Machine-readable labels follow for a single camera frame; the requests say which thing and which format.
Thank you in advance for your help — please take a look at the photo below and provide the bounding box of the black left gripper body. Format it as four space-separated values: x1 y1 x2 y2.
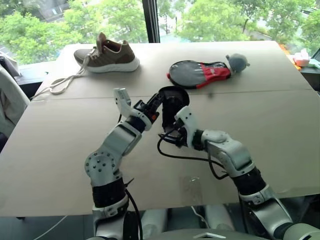
133 99 161 124

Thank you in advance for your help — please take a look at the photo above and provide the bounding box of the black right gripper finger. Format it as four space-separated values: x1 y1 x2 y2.
158 130 179 147

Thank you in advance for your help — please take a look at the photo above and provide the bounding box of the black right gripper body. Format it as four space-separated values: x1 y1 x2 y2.
172 119 191 149

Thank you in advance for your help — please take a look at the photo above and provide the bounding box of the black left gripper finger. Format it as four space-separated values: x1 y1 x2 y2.
148 91 165 103
152 97 166 114

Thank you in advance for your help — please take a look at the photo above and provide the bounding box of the grey and red racket cover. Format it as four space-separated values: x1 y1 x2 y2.
166 59 232 91

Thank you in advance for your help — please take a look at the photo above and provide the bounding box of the clear tape patch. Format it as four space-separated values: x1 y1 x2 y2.
179 175 203 202

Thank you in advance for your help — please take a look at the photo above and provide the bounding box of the brown sneaker with white laces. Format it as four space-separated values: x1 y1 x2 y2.
34 31 141 96

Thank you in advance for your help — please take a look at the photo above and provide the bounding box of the grey plush toy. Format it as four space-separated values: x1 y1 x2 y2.
225 53 252 74

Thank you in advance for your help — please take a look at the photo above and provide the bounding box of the silver robot torso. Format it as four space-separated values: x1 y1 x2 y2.
139 204 278 240

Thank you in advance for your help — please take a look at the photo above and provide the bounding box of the white fabric chair cover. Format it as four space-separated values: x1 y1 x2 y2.
0 64 31 132

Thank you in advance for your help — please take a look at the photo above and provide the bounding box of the pink tissue pack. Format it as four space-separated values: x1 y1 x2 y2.
292 48 312 68

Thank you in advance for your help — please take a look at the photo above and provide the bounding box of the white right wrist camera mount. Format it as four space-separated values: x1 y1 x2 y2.
173 105 199 149

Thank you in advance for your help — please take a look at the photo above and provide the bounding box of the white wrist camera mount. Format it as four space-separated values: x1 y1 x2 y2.
112 87 154 131
173 105 199 149

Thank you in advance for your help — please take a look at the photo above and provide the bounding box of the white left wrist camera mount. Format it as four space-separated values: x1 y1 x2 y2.
112 87 154 131

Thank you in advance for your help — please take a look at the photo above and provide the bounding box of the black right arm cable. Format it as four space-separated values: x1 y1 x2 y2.
156 136 232 180

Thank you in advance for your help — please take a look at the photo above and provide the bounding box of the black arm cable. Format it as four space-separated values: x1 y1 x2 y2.
124 187 144 240
156 136 232 180

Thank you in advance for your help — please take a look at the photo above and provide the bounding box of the black window frame post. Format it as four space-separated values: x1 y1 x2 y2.
141 0 161 44

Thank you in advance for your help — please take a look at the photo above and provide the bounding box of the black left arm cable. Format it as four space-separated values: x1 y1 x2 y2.
124 187 144 240

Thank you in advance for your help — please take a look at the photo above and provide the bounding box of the thin white cable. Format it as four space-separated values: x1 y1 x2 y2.
190 205 210 227

